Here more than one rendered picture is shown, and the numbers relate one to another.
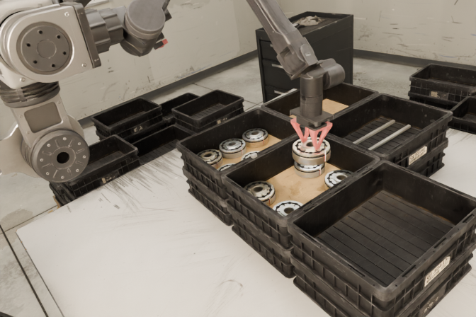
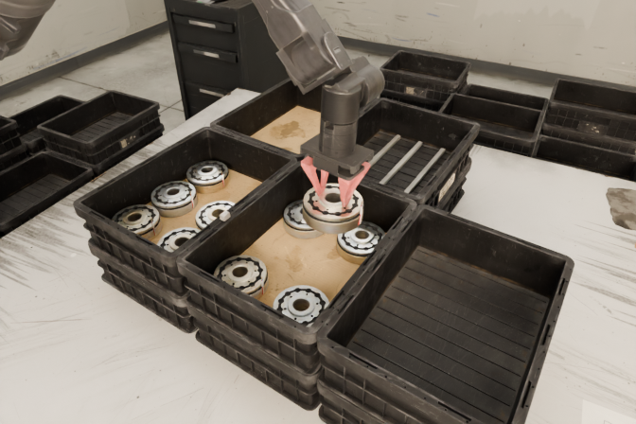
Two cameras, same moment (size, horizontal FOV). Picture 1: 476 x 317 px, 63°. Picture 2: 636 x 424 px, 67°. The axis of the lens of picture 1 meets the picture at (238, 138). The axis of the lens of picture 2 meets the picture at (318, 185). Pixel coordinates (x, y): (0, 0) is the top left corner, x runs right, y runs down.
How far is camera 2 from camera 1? 0.35 m
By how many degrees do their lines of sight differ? 22
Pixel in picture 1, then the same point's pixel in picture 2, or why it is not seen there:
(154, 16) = not seen: outside the picture
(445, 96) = (423, 93)
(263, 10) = not seen: outside the picture
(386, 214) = (435, 285)
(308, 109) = (337, 145)
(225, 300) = not seen: outside the picture
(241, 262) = (224, 397)
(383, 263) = (458, 369)
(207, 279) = not seen: outside the picture
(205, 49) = (74, 24)
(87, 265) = not seen: outside the picture
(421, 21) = not seen: outside the picture
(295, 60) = (314, 61)
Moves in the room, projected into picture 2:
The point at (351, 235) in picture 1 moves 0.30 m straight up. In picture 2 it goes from (400, 328) to (421, 193)
